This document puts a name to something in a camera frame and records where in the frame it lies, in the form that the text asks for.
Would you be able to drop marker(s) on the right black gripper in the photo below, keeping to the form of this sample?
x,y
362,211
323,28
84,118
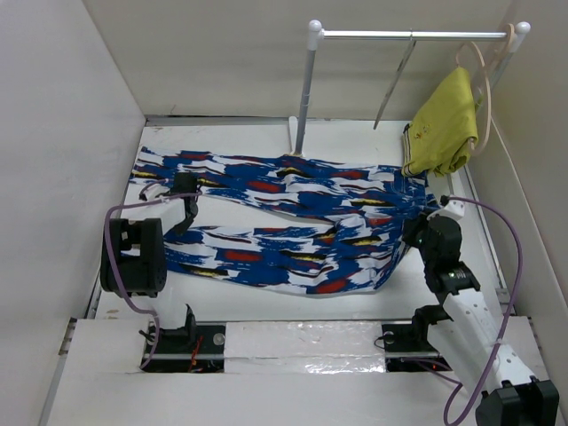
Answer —
x,y
411,225

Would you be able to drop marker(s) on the blue white red patterned trousers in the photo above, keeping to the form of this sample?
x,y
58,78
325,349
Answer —
x,y
311,227

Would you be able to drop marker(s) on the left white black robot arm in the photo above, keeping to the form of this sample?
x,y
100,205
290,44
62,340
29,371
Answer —
x,y
133,257

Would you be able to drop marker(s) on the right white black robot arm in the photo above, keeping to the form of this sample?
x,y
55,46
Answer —
x,y
502,389

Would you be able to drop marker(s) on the beige wooden hanger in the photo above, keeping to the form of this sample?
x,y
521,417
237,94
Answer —
x,y
485,99

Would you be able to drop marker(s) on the yellow green shorts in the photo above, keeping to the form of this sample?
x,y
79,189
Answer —
x,y
437,139

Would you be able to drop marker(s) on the white garment rack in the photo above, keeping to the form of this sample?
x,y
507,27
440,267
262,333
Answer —
x,y
497,47

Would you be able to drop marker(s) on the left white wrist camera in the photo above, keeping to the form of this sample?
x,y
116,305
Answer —
x,y
153,193

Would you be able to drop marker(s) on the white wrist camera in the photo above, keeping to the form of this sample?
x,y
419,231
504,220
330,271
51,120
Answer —
x,y
453,208
153,193

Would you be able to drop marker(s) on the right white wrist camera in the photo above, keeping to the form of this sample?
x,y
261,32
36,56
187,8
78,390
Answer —
x,y
453,208

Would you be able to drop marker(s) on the grey wire hanger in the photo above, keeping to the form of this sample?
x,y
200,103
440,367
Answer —
x,y
398,73

